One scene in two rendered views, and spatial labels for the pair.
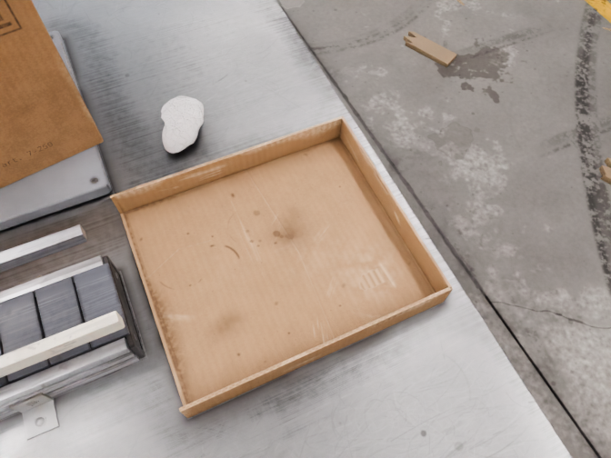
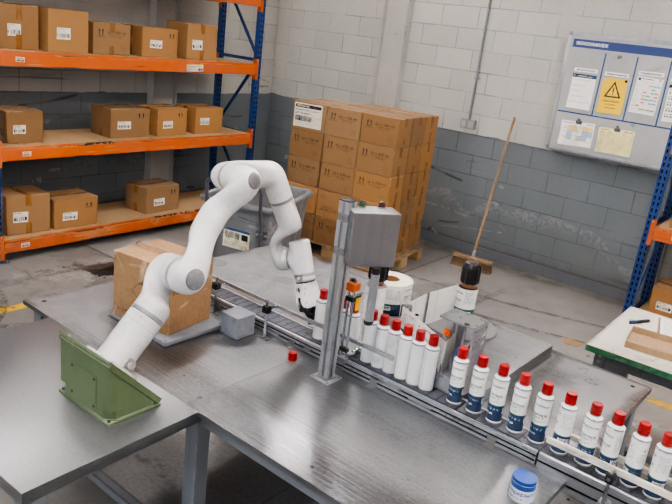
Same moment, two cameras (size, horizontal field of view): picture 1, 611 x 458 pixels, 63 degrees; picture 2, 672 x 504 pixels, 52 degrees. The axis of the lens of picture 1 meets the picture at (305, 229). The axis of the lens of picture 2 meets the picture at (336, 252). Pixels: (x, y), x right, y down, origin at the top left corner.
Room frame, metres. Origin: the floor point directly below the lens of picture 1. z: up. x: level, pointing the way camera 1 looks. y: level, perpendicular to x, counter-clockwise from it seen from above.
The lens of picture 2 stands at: (0.91, 3.06, 2.03)
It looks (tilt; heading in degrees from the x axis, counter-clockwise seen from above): 18 degrees down; 244
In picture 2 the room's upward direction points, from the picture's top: 7 degrees clockwise
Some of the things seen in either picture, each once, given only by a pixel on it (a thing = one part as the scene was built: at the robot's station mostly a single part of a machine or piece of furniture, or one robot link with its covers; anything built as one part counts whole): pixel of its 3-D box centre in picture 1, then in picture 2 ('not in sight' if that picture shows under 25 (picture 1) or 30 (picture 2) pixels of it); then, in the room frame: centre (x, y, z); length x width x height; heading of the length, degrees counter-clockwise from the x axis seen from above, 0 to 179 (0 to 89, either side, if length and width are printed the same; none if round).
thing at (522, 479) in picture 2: not in sight; (522, 486); (-0.38, 1.79, 0.87); 0.07 x 0.07 x 0.07
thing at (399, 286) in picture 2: not in sight; (388, 293); (-0.57, 0.57, 0.95); 0.20 x 0.20 x 0.14
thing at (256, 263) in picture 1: (275, 248); not in sight; (0.26, 0.03, 0.85); 0.30 x 0.26 x 0.04; 117
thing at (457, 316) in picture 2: not in sight; (464, 318); (-0.48, 1.25, 1.14); 0.14 x 0.11 x 0.01; 117
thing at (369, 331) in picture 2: not in sight; (370, 335); (-0.25, 1.02, 0.98); 0.05 x 0.05 x 0.20
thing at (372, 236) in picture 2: not in sight; (369, 236); (-0.17, 1.06, 1.38); 0.17 x 0.10 x 0.19; 172
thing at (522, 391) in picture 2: not in sight; (520, 402); (-0.52, 1.56, 0.98); 0.05 x 0.05 x 0.20
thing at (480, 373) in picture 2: not in sight; (478, 383); (-0.45, 1.42, 0.98); 0.05 x 0.05 x 0.20
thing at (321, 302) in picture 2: not in sight; (321, 314); (-0.14, 0.81, 0.98); 0.05 x 0.05 x 0.20
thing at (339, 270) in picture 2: not in sight; (336, 292); (-0.09, 1.03, 1.16); 0.04 x 0.04 x 0.67; 27
